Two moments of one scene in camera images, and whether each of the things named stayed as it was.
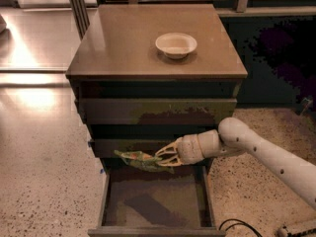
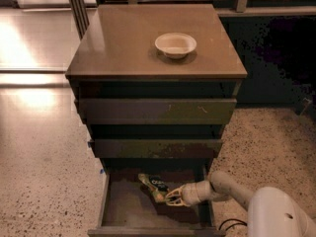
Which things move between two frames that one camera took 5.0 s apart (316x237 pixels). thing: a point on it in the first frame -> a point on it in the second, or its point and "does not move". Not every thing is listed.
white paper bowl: (176, 45) does not move
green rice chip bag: (141, 160) -> (156, 187)
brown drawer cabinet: (146, 74) does not move
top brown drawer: (155, 111) does not move
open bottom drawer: (141, 202) does not move
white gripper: (188, 149) -> (190, 194)
